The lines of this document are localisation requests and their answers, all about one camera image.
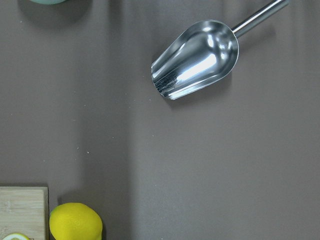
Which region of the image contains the whole yellow lemon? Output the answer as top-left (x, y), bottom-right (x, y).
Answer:
top-left (49, 202), bottom-right (103, 240)

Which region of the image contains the cut lemon half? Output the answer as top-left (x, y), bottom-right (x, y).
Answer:
top-left (2, 233), bottom-right (30, 240)

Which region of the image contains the stainless steel scoop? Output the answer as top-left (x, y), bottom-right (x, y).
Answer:
top-left (151, 0), bottom-right (289, 100)

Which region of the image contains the bamboo cutting board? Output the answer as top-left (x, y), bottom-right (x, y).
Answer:
top-left (0, 186), bottom-right (50, 240)

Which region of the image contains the mint green bowl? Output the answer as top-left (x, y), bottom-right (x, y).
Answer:
top-left (30, 0), bottom-right (66, 5)

